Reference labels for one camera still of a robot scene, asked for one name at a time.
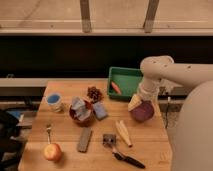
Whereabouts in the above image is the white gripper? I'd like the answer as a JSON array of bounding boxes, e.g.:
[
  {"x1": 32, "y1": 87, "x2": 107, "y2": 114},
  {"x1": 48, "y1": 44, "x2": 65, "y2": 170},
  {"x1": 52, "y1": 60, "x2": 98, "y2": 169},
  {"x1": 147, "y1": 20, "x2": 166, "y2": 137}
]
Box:
[{"x1": 128, "y1": 78, "x2": 160, "y2": 111}]

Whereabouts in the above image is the grey eraser block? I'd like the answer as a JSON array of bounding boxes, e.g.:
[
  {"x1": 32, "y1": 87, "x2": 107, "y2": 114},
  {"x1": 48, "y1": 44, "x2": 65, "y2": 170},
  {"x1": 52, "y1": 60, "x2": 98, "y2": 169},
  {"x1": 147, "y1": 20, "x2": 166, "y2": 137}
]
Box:
[{"x1": 77, "y1": 127, "x2": 92, "y2": 153}]

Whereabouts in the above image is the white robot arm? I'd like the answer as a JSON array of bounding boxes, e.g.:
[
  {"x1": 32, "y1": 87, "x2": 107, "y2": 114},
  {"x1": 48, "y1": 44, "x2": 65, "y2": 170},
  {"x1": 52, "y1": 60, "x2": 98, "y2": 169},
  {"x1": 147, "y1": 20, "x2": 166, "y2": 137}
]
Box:
[{"x1": 128, "y1": 56, "x2": 213, "y2": 171}]

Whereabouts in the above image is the green plastic tray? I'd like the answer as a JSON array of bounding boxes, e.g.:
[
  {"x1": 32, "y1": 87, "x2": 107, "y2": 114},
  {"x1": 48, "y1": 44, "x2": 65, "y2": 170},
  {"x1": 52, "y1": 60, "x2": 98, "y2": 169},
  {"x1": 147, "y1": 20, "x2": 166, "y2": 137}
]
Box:
[{"x1": 107, "y1": 67, "x2": 142, "y2": 101}]

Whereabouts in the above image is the purple plate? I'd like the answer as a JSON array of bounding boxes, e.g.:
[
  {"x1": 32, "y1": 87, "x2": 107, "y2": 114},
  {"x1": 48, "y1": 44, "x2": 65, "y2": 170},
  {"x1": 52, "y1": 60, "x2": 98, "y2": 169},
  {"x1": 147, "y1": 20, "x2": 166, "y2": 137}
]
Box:
[{"x1": 130, "y1": 101, "x2": 154, "y2": 122}]

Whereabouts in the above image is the orange carrot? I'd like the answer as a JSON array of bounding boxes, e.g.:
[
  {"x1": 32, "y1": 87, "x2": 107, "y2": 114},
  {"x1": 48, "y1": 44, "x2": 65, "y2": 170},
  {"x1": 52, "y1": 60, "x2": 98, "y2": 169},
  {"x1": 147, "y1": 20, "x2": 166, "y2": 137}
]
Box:
[{"x1": 111, "y1": 82, "x2": 122, "y2": 94}]

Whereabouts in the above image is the dark pine cone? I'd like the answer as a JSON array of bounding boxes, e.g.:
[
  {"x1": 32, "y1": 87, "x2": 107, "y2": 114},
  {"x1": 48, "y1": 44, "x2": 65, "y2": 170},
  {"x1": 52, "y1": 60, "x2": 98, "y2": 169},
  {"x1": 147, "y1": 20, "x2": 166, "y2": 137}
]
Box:
[{"x1": 87, "y1": 86, "x2": 103, "y2": 103}]

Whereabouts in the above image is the red apple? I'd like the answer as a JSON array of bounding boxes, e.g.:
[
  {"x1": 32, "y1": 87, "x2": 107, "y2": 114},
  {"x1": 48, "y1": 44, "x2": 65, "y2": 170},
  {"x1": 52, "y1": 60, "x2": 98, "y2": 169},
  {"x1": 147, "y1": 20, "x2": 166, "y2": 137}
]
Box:
[{"x1": 43, "y1": 143, "x2": 62, "y2": 162}]

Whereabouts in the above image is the black object at left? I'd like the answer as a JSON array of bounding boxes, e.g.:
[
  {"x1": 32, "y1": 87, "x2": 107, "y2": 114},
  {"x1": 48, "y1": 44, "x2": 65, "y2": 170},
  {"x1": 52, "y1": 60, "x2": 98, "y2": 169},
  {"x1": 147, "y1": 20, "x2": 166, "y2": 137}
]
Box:
[{"x1": 0, "y1": 109, "x2": 22, "y2": 171}]

